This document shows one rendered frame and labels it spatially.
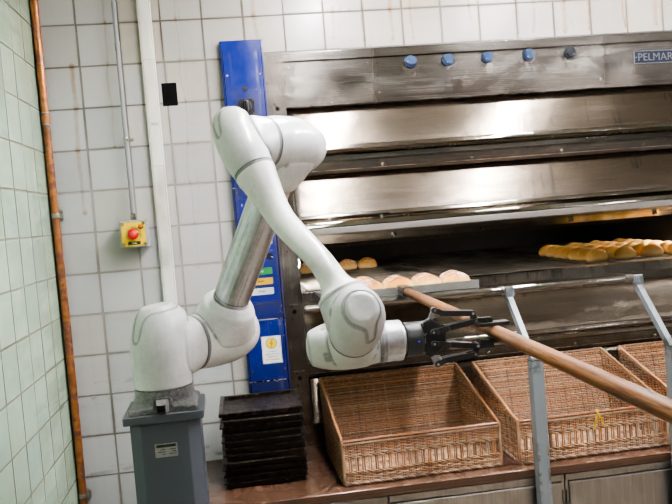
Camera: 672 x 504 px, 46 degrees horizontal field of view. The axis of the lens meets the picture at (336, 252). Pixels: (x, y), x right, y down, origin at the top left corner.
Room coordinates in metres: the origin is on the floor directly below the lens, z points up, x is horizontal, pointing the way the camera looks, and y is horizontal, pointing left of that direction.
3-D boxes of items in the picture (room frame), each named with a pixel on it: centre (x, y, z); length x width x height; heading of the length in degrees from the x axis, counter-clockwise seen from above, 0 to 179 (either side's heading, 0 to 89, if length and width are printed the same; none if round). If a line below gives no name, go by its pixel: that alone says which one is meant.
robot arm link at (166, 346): (2.13, 0.48, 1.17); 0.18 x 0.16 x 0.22; 138
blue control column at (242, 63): (3.97, 0.41, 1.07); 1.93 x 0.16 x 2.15; 7
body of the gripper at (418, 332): (1.73, -0.18, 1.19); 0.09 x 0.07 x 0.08; 97
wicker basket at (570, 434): (2.91, -0.80, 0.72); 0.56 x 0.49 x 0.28; 98
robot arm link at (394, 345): (1.72, -0.10, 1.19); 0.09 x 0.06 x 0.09; 7
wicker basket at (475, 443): (2.84, -0.20, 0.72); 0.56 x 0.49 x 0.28; 99
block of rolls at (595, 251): (3.68, -1.27, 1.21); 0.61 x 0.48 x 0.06; 7
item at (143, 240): (2.95, 0.74, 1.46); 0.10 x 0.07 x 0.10; 97
